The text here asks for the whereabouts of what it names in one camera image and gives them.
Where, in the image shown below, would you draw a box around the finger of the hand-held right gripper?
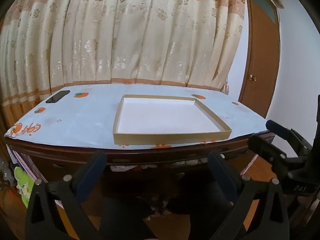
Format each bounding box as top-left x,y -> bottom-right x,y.
247,134 -> 309,175
266,119 -> 313,156

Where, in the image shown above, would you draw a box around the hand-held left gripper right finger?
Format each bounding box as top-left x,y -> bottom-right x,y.
207,151 -> 290,240

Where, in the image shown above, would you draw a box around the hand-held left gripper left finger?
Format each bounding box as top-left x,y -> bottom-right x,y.
25,151 -> 108,240

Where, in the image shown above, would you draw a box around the socks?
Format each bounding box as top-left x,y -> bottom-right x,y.
110,159 -> 208,172

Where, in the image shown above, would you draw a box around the shallow cardboard box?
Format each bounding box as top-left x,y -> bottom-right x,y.
113,94 -> 232,145

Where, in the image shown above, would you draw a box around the persimmon print tablecloth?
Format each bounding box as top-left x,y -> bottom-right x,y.
4,84 -> 269,149

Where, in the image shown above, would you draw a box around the pink striped cloth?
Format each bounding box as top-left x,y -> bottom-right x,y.
7,146 -> 48,183

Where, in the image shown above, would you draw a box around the green cartoon bag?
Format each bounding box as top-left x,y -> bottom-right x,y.
14,166 -> 35,208

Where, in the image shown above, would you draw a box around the brown wooden door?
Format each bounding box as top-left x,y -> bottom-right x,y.
239,0 -> 280,119

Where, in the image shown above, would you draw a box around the black smartphone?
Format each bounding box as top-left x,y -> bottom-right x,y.
46,90 -> 71,104

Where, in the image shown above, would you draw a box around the cream floral curtain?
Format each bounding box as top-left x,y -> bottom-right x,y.
0,0 -> 247,128

